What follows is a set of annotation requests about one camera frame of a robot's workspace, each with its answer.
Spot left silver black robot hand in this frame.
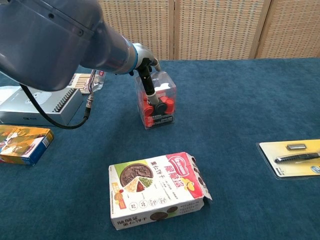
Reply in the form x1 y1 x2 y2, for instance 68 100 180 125
131 42 162 108

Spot yellow blue card box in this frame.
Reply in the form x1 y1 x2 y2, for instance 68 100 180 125
0 124 55 167

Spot white red biscuit box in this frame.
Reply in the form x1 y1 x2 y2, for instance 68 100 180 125
108 151 214 232

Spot blue felt table cloth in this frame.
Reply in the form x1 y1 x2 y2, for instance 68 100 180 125
0 57 320 240

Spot white earbuds box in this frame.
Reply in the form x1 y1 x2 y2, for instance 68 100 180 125
0 85 85 127

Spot yellow razor blister pack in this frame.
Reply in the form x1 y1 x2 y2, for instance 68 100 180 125
256 138 320 181

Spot transparent box red black items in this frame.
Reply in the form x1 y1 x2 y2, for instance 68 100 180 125
134 70 178 130

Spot bamboo skewer packet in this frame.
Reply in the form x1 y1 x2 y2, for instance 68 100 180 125
71 70 106 95

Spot wicker folding screen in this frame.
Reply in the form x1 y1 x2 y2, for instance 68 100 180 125
96 0 320 61

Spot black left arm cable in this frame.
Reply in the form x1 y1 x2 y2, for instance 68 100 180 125
19 69 97 130

